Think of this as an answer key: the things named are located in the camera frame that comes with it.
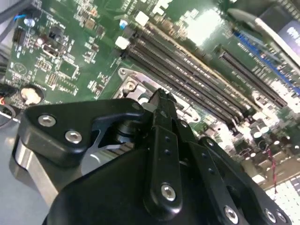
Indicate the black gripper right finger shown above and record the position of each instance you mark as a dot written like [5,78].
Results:
[234,182]

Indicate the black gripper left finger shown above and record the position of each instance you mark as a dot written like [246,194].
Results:
[42,140]

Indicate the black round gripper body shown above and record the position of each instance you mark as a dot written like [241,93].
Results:
[105,192]

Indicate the silver CPU socket cover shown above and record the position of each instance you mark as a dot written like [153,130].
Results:
[140,92]

